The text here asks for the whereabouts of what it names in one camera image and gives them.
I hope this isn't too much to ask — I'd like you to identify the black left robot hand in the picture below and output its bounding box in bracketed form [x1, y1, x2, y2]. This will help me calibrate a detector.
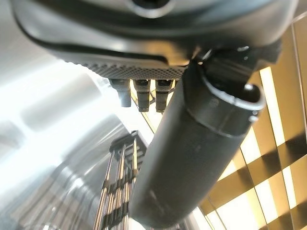
[9, 0, 299, 229]

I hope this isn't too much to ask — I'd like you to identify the stainless steel dishwasher tub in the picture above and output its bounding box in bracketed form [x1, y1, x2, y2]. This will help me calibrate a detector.
[0, 59, 154, 230]

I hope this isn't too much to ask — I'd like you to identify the metal wire dishwasher rack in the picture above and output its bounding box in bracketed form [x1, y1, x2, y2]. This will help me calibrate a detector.
[92, 130, 147, 230]

